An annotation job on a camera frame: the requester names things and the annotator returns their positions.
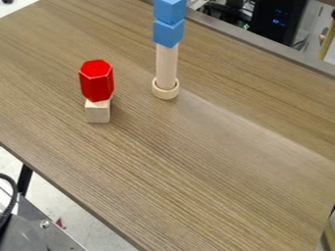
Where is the black computer tower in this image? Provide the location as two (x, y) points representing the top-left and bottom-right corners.
(248, 0), (311, 47)

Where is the small wooden cube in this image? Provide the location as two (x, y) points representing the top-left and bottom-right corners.
(83, 95), (115, 125)

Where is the red octagonal block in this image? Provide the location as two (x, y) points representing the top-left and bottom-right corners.
(76, 59), (117, 103)

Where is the wooden ring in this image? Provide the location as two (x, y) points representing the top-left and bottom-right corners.
(150, 76), (181, 101)

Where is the blue cube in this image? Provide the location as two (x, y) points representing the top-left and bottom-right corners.
(151, 0), (189, 25)
(151, 18), (186, 49)

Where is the wooden cylinder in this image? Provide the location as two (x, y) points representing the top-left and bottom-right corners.
(154, 42), (181, 91)

